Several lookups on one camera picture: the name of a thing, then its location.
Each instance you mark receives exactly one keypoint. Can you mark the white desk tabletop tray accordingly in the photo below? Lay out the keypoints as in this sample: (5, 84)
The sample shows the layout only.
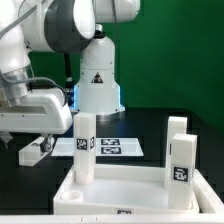
(117, 189)

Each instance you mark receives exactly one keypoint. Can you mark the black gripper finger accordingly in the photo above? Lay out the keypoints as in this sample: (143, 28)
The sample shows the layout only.
(47, 143)
(5, 137)

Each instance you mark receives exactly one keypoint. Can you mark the white fiducial marker sheet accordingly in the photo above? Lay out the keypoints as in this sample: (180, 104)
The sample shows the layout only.
(105, 147)

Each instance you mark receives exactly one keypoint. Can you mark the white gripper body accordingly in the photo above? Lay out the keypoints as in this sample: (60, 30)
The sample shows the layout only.
(42, 111)

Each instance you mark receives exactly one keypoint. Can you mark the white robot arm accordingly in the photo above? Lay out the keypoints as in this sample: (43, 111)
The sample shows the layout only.
(66, 27)

